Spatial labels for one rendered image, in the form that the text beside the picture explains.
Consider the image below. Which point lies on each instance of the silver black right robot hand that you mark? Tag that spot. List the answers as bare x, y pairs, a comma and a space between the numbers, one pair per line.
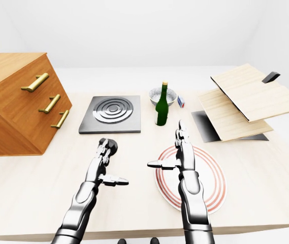
186, 157

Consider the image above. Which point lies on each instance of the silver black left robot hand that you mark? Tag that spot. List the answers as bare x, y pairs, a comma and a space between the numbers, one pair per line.
94, 170

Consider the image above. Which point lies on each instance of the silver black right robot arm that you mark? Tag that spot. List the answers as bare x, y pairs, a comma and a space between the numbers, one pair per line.
193, 206

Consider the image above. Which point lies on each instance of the round black stove knob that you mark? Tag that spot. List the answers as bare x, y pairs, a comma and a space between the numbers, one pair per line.
114, 146

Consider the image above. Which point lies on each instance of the flat dark stove plate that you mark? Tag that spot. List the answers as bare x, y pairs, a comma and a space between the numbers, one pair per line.
130, 122

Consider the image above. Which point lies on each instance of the white plate with red rings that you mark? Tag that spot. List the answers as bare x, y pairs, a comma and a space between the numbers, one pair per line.
214, 178

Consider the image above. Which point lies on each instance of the green glass bottle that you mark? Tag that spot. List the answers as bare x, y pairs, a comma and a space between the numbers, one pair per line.
162, 109

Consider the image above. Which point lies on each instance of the small blue white box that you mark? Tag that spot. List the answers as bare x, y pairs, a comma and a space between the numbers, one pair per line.
181, 102

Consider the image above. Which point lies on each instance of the small wooden drawer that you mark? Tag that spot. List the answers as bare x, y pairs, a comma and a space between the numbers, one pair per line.
46, 137

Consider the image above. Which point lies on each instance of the small pale wood board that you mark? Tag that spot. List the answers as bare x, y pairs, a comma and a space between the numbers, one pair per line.
233, 122

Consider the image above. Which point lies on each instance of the patterned grey white bowl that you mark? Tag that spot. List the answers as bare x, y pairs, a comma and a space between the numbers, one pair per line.
154, 96

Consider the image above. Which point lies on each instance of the small dark shape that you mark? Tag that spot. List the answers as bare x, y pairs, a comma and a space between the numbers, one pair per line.
155, 241
122, 241

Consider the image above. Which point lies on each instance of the medium wooden drawer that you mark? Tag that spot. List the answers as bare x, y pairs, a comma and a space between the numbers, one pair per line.
32, 119

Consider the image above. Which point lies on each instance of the large pale wood board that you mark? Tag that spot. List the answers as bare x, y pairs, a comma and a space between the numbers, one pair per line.
258, 94

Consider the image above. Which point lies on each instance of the wooden drawer cabinet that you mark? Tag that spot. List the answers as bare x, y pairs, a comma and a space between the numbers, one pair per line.
4, 132

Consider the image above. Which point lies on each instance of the small black block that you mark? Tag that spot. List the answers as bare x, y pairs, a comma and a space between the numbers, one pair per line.
271, 77

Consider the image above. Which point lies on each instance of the large wooden drawer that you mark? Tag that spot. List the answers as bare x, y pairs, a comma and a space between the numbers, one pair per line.
12, 84

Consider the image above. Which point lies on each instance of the flat black base plate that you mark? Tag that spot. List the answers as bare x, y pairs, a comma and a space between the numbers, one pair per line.
206, 127

